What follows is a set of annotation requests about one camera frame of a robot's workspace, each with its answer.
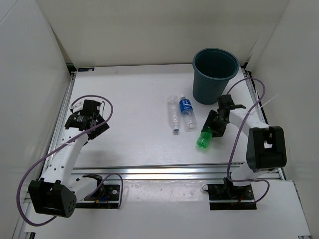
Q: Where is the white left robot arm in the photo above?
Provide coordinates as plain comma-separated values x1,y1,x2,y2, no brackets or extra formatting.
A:
28,113,109,218

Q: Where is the dark teal plastic bin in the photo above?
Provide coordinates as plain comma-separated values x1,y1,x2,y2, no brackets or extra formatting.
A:
192,48,240,105

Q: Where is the blue table edge sticker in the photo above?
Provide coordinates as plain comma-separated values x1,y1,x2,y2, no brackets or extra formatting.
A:
77,67,95,72

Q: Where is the clear unlabelled plastic bottle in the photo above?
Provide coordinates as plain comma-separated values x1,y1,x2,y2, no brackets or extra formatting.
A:
167,96,180,134

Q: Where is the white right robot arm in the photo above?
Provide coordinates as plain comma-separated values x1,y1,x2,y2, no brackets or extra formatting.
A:
196,104,287,199

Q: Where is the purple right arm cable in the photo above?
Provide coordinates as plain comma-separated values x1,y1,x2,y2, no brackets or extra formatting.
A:
227,78,271,205

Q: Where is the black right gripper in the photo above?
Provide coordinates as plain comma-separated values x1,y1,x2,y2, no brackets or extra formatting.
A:
202,110,229,137

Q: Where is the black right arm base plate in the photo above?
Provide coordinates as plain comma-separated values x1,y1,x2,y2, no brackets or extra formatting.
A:
202,178,257,211

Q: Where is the blue label water bottle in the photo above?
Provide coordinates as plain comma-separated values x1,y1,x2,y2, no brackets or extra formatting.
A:
179,95,197,131

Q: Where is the aluminium front frame rail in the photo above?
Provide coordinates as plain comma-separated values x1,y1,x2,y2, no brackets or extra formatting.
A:
72,164,227,180

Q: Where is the green plastic soda bottle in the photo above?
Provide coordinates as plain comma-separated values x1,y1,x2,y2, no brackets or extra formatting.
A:
196,127,213,150

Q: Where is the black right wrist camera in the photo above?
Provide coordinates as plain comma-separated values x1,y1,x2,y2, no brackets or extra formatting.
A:
217,94,235,112

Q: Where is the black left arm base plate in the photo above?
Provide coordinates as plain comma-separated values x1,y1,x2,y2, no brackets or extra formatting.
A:
76,184,121,209

